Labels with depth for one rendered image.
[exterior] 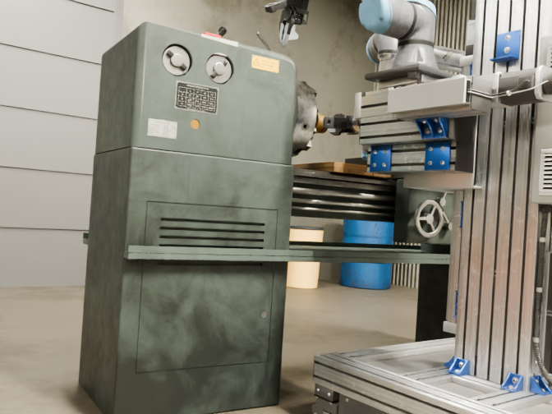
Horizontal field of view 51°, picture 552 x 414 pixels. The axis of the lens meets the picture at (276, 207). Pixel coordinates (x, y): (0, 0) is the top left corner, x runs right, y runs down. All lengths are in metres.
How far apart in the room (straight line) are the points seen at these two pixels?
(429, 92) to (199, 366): 1.13
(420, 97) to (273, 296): 0.87
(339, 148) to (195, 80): 4.65
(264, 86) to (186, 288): 0.74
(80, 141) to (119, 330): 3.20
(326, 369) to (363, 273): 3.88
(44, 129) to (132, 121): 3.02
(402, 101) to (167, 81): 0.73
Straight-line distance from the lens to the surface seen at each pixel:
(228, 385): 2.08
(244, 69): 2.04
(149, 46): 1.92
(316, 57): 6.41
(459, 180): 1.89
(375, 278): 5.82
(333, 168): 2.31
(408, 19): 1.92
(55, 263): 4.91
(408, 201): 2.45
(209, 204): 1.94
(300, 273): 5.46
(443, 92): 1.65
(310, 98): 2.30
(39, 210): 4.85
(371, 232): 5.77
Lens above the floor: 0.69
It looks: 1 degrees up
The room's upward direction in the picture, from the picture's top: 4 degrees clockwise
